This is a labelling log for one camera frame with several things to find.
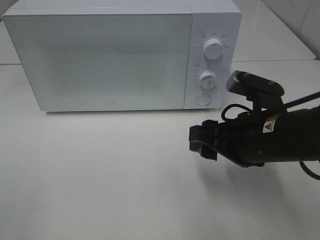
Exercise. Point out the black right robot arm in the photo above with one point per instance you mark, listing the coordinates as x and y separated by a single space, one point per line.
297 134

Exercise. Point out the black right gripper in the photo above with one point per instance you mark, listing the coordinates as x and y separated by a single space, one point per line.
243 132

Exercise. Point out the white microwave oven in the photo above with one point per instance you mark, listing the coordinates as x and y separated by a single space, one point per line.
209 18

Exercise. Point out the white microwave knob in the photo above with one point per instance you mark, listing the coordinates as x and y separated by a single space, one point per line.
213 48
207 80

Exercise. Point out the round white door button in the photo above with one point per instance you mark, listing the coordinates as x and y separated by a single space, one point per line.
203 99

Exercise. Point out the white microwave door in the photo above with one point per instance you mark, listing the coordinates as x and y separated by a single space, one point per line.
104 62

